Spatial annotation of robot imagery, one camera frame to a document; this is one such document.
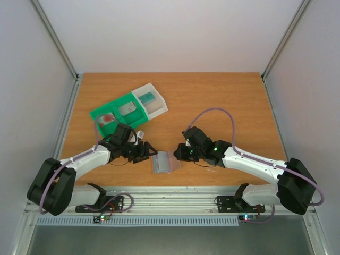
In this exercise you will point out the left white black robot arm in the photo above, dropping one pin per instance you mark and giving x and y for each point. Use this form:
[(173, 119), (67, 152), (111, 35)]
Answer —
[(53, 189)]

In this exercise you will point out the left aluminium corner post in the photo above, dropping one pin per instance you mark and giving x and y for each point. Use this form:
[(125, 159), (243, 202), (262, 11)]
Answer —
[(54, 37)]

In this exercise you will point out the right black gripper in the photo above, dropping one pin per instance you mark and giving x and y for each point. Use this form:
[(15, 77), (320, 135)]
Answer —
[(186, 153)]

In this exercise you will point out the left small circuit board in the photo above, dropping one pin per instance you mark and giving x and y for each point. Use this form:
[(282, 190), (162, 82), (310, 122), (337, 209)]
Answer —
[(101, 219)]

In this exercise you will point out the right aluminium corner post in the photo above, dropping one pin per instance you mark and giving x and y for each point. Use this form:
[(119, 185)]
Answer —
[(298, 15)]

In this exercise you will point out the white translucent plastic bin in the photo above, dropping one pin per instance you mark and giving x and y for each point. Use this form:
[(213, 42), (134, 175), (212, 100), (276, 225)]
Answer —
[(154, 108)]

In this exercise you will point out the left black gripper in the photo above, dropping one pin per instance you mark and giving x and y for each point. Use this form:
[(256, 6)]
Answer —
[(143, 155)]

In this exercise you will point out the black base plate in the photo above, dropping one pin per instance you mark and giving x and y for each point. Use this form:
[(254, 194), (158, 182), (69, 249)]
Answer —
[(228, 204), (111, 204)]

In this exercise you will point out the red circle card in bin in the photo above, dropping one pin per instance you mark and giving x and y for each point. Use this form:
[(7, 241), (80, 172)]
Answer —
[(105, 119)]

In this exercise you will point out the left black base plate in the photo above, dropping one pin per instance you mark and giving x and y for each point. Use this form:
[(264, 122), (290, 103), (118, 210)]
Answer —
[(111, 204)]

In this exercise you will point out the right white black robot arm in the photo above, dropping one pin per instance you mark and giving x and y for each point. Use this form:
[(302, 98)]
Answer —
[(287, 183)]

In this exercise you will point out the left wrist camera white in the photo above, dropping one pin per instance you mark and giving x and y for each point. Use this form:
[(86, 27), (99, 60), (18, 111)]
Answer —
[(135, 138)]

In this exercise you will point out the green plastic bin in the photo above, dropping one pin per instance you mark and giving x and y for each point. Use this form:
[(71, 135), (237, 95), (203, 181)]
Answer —
[(134, 119)]

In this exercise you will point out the right small circuit board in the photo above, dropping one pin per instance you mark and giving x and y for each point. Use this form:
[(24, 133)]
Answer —
[(248, 217)]

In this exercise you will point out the aluminium corner post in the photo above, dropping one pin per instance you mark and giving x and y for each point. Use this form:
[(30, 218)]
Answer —
[(54, 37), (298, 15)]

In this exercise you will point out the grey slotted cable duct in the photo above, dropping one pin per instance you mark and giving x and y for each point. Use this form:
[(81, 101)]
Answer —
[(138, 221)]

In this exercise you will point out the grey card in green bin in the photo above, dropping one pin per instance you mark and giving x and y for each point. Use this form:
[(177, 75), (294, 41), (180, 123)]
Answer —
[(127, 108)]

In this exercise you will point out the teal card in white bin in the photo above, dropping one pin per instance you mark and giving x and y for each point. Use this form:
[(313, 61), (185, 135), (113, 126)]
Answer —
[(147, 98)]

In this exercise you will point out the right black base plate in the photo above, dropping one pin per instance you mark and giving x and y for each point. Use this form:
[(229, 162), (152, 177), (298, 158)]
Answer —
[(228, 204)]

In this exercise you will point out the pink card holder wallet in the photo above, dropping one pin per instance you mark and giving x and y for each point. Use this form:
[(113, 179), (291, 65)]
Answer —
[(164, 162)]

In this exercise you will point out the small circuit board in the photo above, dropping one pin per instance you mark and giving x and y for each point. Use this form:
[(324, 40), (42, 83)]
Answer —
[(248, 217), (101, 219)]

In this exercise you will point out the aluminium rail frame front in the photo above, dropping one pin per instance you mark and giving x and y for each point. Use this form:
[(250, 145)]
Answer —
[(165, 199)]

